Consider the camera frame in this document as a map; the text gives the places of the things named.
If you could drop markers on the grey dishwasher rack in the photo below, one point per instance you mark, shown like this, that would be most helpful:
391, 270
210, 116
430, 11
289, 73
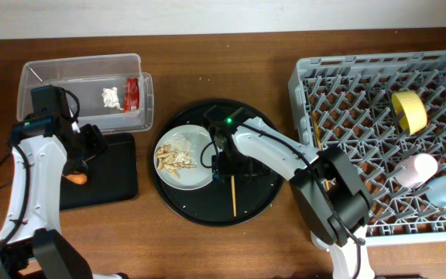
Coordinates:
352, 98

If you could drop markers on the grey plate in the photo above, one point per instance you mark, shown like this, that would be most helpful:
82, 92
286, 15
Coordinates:
201, 150

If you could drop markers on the wooden chopstick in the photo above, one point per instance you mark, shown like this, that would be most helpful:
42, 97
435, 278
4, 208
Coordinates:
318, 141
233, 195

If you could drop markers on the yellow bowl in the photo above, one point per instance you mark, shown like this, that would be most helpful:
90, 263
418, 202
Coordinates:
413, 109

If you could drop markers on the crumpled white tissue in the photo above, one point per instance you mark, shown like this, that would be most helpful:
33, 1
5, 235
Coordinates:
110, 98

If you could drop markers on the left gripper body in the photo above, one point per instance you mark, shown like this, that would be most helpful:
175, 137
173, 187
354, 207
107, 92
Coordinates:
90, 144

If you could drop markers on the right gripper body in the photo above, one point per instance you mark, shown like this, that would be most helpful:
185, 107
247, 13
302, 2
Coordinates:
234, 163

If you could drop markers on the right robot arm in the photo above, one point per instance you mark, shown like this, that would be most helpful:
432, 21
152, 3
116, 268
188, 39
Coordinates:
333, 200

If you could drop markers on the carrot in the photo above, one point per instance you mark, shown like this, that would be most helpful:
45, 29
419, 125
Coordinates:
77, 178

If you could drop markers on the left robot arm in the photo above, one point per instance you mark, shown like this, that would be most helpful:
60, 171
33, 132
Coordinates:
46, 146

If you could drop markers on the red wrapper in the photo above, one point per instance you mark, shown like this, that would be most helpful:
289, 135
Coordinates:
131, 101

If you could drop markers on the clear plastic bin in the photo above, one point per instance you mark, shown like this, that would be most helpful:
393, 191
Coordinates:
86, 77

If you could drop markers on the black rectangular tray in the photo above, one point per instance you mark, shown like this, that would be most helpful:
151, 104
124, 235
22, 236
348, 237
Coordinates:
112, 176

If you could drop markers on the black round tray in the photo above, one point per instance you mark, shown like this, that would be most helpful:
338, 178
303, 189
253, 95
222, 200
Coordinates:
211, 205

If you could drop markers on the peanut and rice scraps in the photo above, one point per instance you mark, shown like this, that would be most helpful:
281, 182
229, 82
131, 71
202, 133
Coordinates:
174, 155

